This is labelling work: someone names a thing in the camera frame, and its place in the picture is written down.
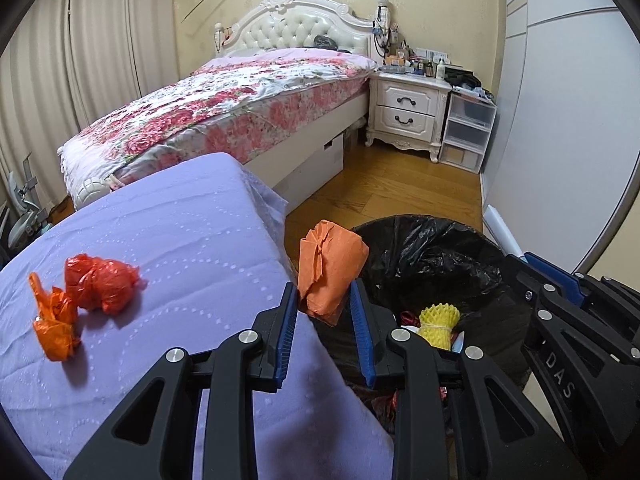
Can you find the bin with black bag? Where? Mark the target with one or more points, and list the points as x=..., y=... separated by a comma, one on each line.
x=435, y=260

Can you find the white nightstand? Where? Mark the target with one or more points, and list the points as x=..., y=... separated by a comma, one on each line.
x=405, y=105

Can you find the group of small bottles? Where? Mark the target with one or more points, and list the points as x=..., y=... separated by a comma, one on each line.
x=415, y=62

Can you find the beige curtain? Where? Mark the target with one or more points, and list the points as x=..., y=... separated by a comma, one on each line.
x=100, y=60

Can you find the white paper roll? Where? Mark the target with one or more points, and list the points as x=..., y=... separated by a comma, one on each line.
x=502, y=230

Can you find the white bed with tufted headboard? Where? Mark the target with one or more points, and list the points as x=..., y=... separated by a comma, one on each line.
x=295, y=25

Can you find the dark clothes pile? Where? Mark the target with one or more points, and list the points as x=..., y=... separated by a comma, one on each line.
x=462, y=77

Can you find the orange plastic bag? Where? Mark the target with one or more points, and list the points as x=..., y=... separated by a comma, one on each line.
x=55, y=335

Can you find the grey desk chair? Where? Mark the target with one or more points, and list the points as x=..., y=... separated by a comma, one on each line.
x=22, y=210

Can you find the dark cloth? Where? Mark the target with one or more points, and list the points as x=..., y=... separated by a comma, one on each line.
x=327, y=42

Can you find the white bedside lamp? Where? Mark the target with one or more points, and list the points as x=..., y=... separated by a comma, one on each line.
x=382, y=15

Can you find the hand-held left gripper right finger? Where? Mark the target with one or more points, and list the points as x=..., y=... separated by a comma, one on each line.
x=362, y=340

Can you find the white wardrobe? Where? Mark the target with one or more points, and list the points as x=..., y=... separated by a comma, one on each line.
x=560, y=110

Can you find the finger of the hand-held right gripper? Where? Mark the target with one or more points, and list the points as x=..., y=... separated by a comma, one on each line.
x=560, y=272
x=535, y=287

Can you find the orange paper wad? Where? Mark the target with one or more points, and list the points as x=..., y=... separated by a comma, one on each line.
x=330, y=270

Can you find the yellow foam fruit net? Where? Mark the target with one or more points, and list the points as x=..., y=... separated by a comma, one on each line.
x=440, y=322

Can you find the pink floral quilt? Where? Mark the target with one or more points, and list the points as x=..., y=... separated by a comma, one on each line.
x=200, y=105

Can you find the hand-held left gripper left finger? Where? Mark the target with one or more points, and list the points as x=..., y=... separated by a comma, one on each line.
x=285, y=340

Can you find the clear plastic drawer unit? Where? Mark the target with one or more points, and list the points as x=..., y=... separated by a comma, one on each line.
x=465, y=130

